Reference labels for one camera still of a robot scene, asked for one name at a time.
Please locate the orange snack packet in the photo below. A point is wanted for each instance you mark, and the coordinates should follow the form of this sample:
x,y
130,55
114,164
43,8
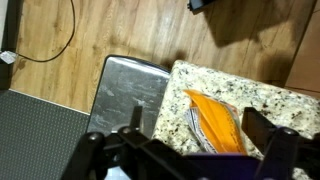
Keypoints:
x,y
216,123

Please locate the grey floor mat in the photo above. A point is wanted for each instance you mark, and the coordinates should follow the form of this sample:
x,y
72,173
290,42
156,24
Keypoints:
x,y
36,136

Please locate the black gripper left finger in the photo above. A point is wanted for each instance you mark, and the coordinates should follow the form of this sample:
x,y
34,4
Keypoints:
x,y
110,153

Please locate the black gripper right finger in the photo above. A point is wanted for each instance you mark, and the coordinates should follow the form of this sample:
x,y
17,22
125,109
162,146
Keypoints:
x,y
283,146

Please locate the white plug adapter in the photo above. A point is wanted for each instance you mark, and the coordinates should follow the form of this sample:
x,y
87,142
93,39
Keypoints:
x,y
8,56

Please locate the black metal frame leg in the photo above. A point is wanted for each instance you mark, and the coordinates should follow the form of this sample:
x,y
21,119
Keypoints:
x,y
200,4

